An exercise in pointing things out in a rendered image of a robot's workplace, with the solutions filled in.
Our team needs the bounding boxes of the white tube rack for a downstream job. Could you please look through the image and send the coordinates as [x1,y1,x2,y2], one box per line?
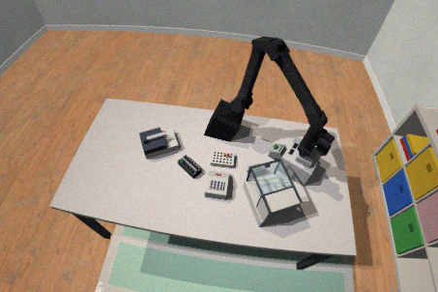
[211,150,235,168]

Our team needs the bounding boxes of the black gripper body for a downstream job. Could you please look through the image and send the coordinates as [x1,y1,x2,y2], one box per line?
[297,136,313,155]

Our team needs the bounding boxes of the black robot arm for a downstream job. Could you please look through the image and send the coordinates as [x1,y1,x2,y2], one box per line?
[219,37,335,157]

